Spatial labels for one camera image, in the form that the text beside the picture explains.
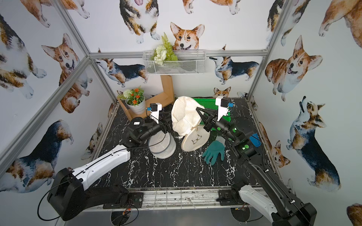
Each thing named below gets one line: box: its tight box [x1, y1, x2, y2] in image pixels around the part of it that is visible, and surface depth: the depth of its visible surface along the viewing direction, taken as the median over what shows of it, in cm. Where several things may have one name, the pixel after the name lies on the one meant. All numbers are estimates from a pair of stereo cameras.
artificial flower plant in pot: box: [116, 86, 146, 112], surface depth 96 cm
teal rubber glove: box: [202, 135, 226, 166], surface depth 92 cm
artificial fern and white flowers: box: [149, 32, 179, 66], surface depth 82 cm
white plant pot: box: [125, 95, 146, 115], surface depth 98 cm
